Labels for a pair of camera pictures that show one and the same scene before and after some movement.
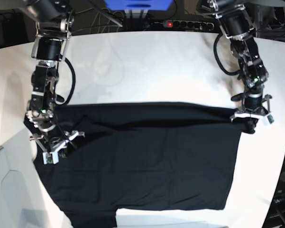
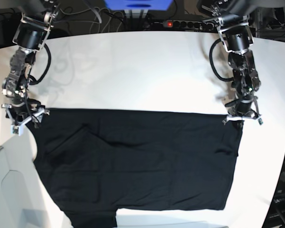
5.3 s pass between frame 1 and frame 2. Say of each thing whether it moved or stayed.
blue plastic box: stayed
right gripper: moved
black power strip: stayed
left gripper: moved
